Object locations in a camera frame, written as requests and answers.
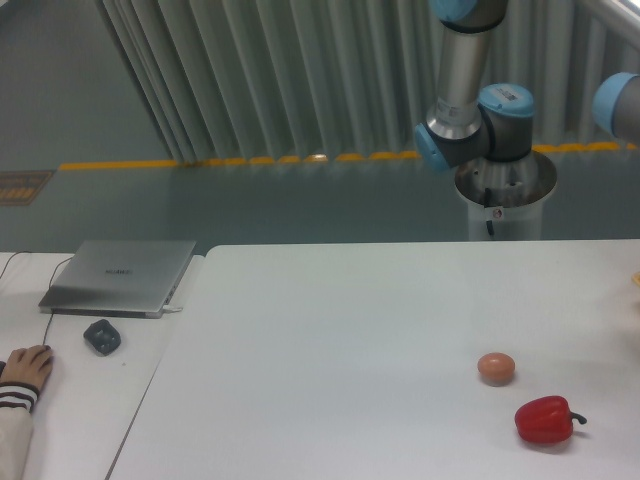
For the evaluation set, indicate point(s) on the red bell pepper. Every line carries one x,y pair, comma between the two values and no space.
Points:
546,420

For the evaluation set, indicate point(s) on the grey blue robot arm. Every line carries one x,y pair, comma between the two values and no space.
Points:
495,123

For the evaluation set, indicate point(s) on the brown egg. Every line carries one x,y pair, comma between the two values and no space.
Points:
496,368

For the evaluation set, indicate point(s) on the grey pleated curtain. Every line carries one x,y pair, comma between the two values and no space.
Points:
253,79

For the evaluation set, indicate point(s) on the silver closed laptop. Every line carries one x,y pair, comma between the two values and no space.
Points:
119,278

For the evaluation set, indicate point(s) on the small black gadget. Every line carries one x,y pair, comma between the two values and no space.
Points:
102,337

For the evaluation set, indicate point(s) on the person's hand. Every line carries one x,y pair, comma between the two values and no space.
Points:
29,366

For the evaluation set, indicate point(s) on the white striped sleeve forearm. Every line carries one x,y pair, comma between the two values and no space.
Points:
17,402

